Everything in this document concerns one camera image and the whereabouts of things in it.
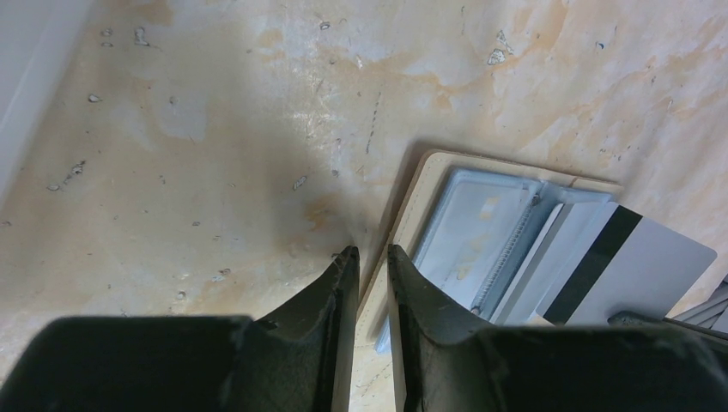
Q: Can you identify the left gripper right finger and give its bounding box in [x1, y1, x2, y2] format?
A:
[387, 244, 505, 411]

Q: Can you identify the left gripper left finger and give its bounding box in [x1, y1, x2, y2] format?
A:
[227, 245, 360, 411]

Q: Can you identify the beige card holder wallet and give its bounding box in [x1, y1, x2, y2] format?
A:
[349, 149, 622, 411]

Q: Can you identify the silver VIP credit card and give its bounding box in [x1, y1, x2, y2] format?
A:
[489, 201, 618, 325]

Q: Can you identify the white credit card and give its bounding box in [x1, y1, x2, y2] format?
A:
[410, 168, 543, 310]

